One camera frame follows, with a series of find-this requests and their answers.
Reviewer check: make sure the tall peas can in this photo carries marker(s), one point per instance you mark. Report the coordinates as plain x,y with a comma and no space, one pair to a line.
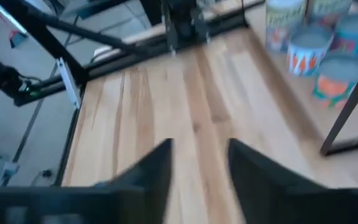
328,9

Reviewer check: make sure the black aluminium table frame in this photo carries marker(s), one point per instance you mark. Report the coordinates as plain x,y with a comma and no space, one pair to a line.
42,34

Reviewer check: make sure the white metal bracket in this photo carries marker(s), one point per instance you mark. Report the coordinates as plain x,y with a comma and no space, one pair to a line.
68,82

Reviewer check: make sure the thin black shelf frame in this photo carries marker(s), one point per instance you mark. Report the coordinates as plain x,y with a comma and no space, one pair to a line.
344,115

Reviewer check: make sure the short orange slices can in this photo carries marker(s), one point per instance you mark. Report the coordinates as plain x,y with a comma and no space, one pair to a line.
334,87

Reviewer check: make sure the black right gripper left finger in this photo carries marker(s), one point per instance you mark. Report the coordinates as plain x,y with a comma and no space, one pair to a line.
120,205

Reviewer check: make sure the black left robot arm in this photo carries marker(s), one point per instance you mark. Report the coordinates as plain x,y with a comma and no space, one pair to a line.
182,21

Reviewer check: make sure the tall peaches can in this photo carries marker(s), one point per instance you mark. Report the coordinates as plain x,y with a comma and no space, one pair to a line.
283,28

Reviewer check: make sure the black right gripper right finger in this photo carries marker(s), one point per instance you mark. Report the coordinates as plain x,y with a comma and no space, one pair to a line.
284,205

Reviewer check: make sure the short carrot print can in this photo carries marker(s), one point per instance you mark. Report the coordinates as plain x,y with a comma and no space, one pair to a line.
306,59

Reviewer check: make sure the short blue patterned can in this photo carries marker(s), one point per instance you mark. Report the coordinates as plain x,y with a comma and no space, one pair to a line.
356,43

